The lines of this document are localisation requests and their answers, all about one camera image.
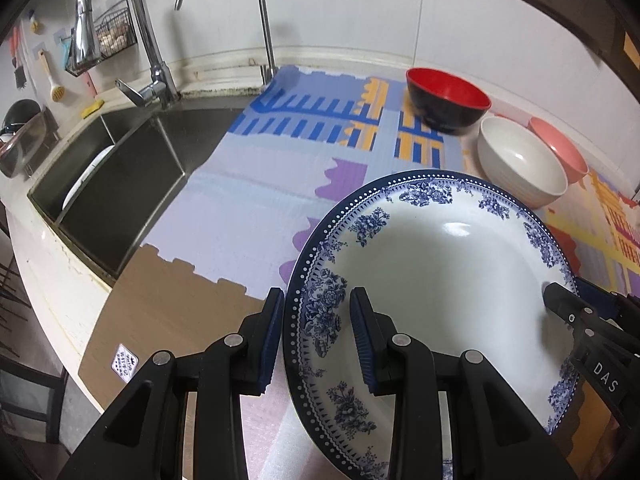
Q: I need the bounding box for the chrome pull-down faucet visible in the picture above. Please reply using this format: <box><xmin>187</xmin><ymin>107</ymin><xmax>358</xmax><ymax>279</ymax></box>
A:
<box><xmin>74</xmin><ymin>0</ymin><xmax>181</xmax><ymax>108</ymax></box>

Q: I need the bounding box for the yellow headed dish brush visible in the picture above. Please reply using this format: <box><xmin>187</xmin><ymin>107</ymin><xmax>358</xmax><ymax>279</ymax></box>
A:
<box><xmin>37</xmin><ymin>50</ymin><xmax>68</xmax><ymax>103</ymax></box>

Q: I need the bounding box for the red and black bowl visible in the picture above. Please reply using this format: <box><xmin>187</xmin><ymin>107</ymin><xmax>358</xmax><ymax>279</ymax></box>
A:
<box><xmin>405</xmin><ymin>67</ymin><xmax>492</xmax><ymax>136</ymax></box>

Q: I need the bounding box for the blue floral white plate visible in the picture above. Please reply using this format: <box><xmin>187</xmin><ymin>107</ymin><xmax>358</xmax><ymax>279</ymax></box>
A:
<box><xmin>281</xmin><ymin>169</ymin><xmax>583</xmax><ymax>480</ymax></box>

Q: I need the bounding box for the black wire wall basket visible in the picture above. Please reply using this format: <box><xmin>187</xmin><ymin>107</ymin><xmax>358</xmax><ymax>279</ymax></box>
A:
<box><xmin>65</xmin><ymin>0</ymin><xmax>138</xmax><ymax>78</ymax></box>

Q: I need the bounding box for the white bowl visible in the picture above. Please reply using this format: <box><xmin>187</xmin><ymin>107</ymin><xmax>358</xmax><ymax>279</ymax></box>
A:
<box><xmin>476</xmin><ymin>116</ymin><xmax>569</xmax><ymax>209</ymax></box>

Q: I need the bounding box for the thin gooseneck faucet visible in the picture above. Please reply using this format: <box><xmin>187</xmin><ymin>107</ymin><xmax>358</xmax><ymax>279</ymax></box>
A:
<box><xmin>175</xmin><ymin>0</ymin><xmax>279</xmax><ymax>83</ymax></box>

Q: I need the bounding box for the stainless steel sink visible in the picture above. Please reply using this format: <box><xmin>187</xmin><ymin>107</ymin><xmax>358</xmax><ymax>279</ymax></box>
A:
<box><xmin>27</xmin><ymin>107</ymin><xmax>248</xmax><ymax>281</ymax></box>

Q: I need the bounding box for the colourful patterned mat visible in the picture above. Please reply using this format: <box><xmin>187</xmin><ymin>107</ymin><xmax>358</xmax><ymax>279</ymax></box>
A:
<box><xmin>77</xmin><ymin>64</ymin><xmax>640</xmax><ymax>480</ymax></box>

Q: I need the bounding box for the pink bowl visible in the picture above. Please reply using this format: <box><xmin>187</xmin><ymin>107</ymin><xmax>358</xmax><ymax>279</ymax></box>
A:
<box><xmin>528</xmin><ymin>116</ymin><xmax>589</xmax><ymax>186</ymax></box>

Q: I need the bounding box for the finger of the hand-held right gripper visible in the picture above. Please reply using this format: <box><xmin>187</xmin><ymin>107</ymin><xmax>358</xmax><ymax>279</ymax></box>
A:
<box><xmin>542</xmin><ymin>282</ymin><xmax>599</xmax><ymax>334</ymax></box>
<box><xmin>575</xmin><ymin>278</ymin><xmax>640</xmax><ymax>322</ymax></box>

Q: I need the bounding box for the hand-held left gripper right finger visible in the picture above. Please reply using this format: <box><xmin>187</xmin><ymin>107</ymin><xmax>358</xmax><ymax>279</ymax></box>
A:
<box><xmin>349</xmin><ymin>286</ymin><xmax>581</xmax><ymax>480</ymax></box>

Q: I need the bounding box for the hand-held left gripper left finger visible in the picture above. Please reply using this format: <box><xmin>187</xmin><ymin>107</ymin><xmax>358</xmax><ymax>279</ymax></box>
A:
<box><xmin>55</xmin><ymin>287</ymin><xmax>286</xmax><ymax>480</ymax></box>

